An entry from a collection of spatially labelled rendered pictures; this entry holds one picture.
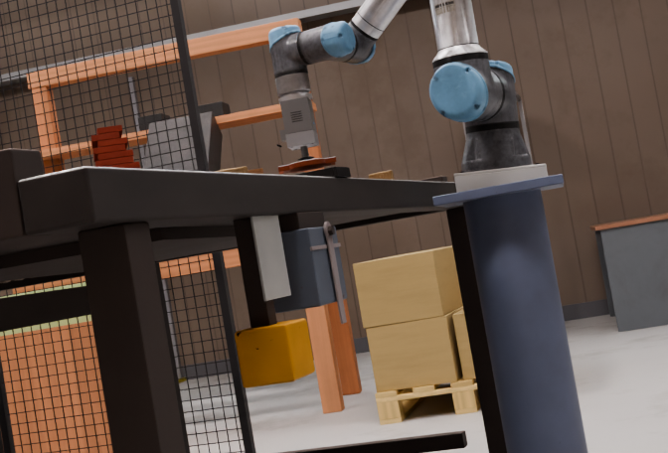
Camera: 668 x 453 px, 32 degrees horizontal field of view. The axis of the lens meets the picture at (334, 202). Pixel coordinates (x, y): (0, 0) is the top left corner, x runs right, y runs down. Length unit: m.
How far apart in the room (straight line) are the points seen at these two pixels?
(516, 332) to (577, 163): 6.81
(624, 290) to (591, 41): 2.38
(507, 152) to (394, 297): 2.88
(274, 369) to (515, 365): 0.96
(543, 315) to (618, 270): 5.30
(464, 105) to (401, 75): 7.03
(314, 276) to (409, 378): 3.60
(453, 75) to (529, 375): 0.64
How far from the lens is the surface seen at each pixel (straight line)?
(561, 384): 2.50
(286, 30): 2.60
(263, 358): 1.62
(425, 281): 5.27
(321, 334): 6.03
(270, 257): 1.66
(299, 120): 2.56
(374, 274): 5.32
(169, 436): 1.33
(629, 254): 7.77
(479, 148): 2.49
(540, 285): 2.48
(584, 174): 9.24
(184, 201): 1.41
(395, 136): 9.35
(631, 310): 7.79
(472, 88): 2.36
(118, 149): 3.20
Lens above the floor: 0.78
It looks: 3 degrees up
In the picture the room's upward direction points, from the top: 10 degrees counter-clockwise
